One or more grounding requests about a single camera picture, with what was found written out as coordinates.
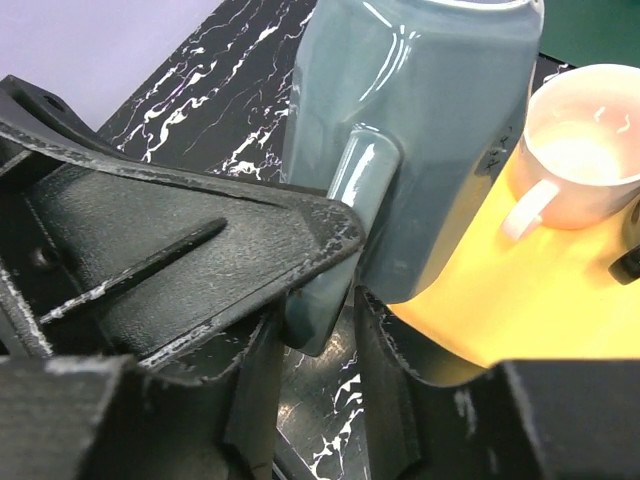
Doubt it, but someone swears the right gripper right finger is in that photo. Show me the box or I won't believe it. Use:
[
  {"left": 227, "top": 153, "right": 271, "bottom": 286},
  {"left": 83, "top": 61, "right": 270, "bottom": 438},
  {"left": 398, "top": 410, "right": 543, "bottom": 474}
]
[{"left": 354, "top": 288, "right": 639, "bottom": 479}]

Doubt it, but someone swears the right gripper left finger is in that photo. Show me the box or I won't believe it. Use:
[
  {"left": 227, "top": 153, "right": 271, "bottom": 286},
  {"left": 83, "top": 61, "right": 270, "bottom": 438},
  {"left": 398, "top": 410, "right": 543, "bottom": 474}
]
[{"left": 1, "top": 315, "right": 283, "bottom": 479}]

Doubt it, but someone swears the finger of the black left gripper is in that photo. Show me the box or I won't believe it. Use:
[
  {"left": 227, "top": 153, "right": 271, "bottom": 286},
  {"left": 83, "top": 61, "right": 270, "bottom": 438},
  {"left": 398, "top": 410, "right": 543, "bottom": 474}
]
[{"left": 1, "top": 75, "right": 365, "bottom": 370}]

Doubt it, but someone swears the dark grey mug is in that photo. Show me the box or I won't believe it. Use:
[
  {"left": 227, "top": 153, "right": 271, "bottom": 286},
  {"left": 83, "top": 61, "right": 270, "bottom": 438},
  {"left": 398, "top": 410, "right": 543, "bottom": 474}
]
[{"left": 607, "top": 199, "right": 640, "bottom": 286}]

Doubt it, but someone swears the pink mug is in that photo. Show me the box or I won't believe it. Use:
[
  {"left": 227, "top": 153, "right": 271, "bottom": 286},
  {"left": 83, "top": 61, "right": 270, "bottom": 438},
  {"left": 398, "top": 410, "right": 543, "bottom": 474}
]
[{"left": 501, "top": 64, "right": 639, "bottom": 241}]

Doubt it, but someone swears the grey-blue mug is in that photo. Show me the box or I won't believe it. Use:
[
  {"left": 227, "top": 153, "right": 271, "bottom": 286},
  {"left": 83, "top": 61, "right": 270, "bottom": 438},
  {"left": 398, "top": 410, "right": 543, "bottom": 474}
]
[{"left": 282, "top": 1, "right": 545, "bottom": 356}]

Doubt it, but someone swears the orange plastic tray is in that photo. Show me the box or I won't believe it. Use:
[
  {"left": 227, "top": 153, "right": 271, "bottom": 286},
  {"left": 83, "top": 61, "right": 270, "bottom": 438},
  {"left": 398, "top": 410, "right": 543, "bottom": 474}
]
[{"left": 388, "top": 166, "right": 639, "bottom": 385}]

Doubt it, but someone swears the dark green placemat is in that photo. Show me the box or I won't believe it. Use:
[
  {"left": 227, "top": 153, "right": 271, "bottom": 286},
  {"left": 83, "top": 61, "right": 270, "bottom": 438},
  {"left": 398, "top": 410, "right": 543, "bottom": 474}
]
[{"left": 540, "top": 0, "right": 639, "bottom": 67}]

